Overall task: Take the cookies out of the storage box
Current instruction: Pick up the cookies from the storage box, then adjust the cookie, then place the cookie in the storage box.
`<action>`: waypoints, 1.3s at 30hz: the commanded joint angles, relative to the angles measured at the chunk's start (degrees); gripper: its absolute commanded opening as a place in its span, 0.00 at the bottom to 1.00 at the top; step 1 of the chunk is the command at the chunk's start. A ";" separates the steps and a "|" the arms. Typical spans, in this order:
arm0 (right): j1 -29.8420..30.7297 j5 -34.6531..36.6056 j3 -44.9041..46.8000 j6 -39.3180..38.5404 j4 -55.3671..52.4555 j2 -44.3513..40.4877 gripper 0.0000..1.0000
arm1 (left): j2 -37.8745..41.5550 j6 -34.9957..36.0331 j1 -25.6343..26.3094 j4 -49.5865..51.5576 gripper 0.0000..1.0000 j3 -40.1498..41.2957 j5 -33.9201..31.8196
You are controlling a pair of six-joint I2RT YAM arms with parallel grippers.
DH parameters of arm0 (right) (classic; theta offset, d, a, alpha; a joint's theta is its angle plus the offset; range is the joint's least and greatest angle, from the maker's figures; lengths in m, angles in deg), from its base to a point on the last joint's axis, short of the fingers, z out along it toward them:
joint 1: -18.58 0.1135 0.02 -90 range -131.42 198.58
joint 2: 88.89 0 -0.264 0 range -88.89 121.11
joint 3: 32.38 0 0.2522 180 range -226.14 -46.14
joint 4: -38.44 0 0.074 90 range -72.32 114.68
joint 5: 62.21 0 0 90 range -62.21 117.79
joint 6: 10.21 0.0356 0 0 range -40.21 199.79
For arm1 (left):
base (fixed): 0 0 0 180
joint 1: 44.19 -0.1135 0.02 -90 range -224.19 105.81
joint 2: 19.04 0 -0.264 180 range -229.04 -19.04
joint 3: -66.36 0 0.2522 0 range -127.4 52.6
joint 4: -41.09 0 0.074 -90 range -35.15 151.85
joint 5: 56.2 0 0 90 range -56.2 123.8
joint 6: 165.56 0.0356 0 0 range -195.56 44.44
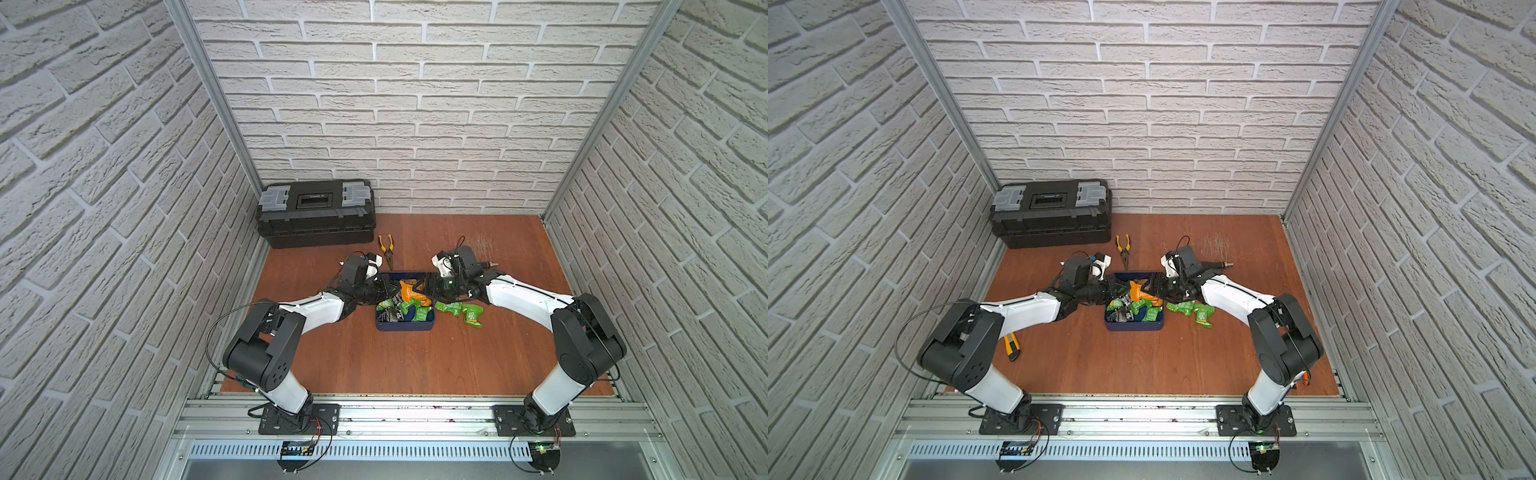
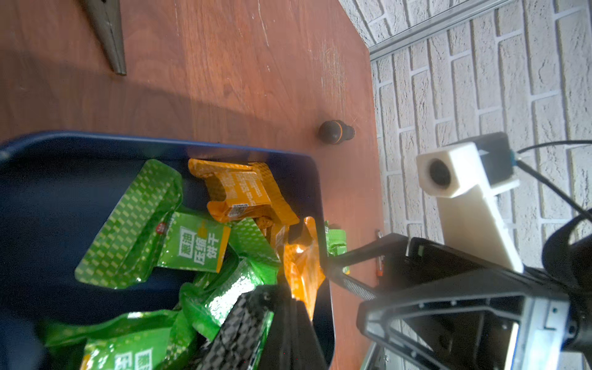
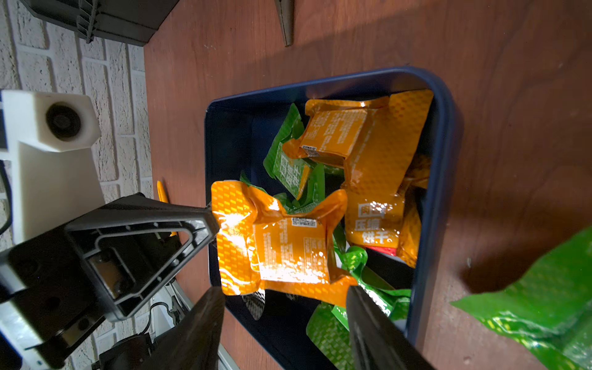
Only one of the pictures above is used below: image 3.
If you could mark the dark blue storage box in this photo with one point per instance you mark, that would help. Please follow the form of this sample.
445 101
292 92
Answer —
238 133

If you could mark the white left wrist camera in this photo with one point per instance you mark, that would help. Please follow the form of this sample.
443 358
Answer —
49 140

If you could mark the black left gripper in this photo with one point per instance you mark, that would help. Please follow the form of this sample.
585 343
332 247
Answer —
57 288

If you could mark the green cookie packet front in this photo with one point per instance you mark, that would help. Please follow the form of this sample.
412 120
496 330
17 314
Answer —
293 174

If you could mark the orange cookie packet front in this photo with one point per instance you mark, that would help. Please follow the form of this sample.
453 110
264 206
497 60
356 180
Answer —
388 223

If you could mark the green cookie packet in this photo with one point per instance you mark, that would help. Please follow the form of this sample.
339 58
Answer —
548 310
293 174

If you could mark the large orange cookie packet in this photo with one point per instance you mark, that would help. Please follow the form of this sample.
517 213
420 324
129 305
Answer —
261 246

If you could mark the yellow utility knife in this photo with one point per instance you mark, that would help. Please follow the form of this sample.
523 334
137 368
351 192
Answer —
162 192

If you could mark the black toolbox grey latches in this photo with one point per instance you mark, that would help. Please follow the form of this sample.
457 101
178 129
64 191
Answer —
127 21

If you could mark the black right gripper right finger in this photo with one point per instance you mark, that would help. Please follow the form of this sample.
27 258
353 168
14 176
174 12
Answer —
376 342

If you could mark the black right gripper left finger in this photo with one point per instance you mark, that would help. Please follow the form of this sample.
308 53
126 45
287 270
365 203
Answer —
194 343

